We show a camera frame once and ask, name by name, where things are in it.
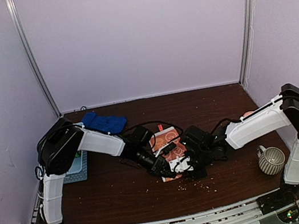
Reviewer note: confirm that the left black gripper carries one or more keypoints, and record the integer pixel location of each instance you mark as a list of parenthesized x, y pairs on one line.
[(158, 165)]

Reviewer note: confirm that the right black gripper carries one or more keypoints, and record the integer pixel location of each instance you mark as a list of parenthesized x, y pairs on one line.
[(201, 174)]

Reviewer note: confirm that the orange bunny pattern towel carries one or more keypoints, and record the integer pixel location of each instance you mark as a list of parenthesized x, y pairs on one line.
[(161, 138)]

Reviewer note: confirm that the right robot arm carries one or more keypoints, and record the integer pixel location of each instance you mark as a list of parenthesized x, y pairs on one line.
[(282, 111)]

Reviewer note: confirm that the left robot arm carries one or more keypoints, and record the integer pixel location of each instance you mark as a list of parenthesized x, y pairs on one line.
[(58, 147)]

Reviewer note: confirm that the blue towel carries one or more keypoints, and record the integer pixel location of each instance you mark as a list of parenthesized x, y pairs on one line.
[(107, 124)]

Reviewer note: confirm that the orange white patterned bowl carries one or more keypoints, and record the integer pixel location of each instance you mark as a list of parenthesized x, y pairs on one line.
[(247, 114)]

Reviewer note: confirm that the green rolled towel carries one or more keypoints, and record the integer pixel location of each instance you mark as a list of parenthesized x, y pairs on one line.
[(78, 154)]

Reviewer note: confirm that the light blue plastic basket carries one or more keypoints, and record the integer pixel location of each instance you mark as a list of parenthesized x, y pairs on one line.
[(78, 170)]

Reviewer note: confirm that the grey striped mug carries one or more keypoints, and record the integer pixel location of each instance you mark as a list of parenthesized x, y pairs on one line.
[(271, 160)]

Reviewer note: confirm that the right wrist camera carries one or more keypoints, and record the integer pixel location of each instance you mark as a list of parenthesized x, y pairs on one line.
[(181, 165)]

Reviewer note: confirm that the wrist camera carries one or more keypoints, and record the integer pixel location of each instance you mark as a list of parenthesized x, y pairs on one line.
[(181, 165), (165, 149)]

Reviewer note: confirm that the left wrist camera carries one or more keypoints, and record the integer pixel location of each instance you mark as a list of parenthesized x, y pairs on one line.
[(165, 149)]

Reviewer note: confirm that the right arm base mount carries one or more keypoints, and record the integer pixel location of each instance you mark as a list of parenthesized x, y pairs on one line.
[(283, 202)]

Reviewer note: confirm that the left aluminium frame post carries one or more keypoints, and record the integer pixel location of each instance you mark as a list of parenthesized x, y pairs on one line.
[(31, 58)]

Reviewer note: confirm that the aluminium frame post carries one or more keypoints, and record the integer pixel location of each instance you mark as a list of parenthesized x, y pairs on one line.
[(31, 58), (247, 42)]

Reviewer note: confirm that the right aluminium frame post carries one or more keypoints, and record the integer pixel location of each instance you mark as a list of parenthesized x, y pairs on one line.
[(247, 42)]

